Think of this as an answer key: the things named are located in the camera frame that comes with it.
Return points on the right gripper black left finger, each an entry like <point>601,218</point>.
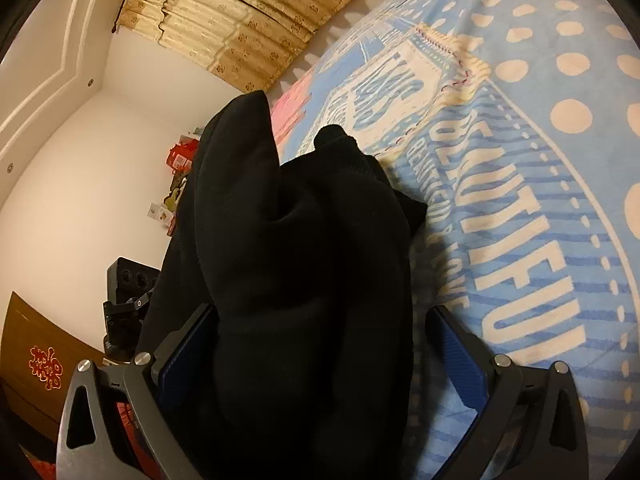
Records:
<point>112,426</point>

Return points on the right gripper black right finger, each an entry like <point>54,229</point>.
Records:
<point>552,440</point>

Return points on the black zip jacket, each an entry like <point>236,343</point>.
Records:
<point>304,370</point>

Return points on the green clothes pile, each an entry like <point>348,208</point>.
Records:
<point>177,185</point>

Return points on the white card on desk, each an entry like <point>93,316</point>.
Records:
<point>160,213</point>

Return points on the red door ornament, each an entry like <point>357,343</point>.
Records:
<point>45,365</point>

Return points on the brown wooden door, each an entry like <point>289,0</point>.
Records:
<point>23,328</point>

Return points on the red gift bag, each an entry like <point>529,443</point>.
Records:
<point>181,155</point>

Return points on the beige patterned window curtain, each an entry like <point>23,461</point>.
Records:
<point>247,43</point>

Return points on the pink and blue bedspread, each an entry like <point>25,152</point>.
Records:
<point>516,122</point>

